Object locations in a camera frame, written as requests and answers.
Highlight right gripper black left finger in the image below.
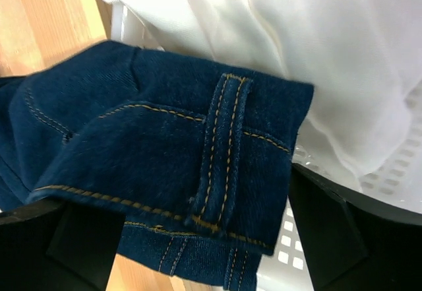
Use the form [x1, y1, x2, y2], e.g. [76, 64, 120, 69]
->
[1, 199, 125, 291]

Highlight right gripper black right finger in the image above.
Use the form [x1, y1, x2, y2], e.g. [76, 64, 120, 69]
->
[289, 164, 421, 290]

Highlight dark blue denim skirt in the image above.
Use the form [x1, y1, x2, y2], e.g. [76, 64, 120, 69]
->
[1, 41, 313, 290]

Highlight white pleated skirt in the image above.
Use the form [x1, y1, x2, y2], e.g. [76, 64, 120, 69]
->
[105, 0, 421, 187]

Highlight white perforated plastic basket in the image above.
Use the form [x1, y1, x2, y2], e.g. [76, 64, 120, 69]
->
[108, 2, 422, 291]

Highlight wooden clothes rack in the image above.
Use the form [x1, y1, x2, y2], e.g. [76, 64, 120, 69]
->
[1, 0, 185, 290]

